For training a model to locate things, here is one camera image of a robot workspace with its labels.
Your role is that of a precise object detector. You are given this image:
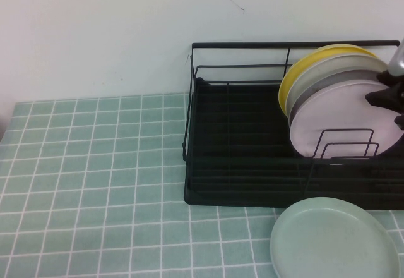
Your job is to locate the mint green plate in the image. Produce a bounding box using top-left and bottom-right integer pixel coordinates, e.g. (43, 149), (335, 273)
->
(270, 196), (401, 278)

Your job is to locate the yellow plate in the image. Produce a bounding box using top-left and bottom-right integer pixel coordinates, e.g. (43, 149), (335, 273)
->
(278, 43), (379, 118)

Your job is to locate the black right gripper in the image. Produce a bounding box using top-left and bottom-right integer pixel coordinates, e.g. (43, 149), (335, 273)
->
(364, 71), (404, 131)

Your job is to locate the cream white plate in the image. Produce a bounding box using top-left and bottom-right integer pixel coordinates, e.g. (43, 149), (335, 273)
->
(285, 53), (389, 119)

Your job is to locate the green tile pattern tablecloth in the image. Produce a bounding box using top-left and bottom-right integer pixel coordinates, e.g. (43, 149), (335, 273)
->
(0, 92), (404, 278)

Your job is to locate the black plastic drip tray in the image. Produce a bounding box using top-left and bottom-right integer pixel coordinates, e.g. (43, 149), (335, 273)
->
(184, 76), (404, 211)

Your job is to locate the grey plate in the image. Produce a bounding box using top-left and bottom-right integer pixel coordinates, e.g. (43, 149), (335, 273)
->
(288, 66), (384, 124)

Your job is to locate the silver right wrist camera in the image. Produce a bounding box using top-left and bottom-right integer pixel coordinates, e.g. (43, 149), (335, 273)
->
(386, 37), (404, 78)

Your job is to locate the pink plate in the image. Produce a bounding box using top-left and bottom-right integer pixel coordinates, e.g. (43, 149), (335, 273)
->
(289, 80), (404, 166)

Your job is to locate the black wire dish rack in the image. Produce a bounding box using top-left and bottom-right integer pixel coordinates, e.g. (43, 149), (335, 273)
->
(182, 40), (404, 211)

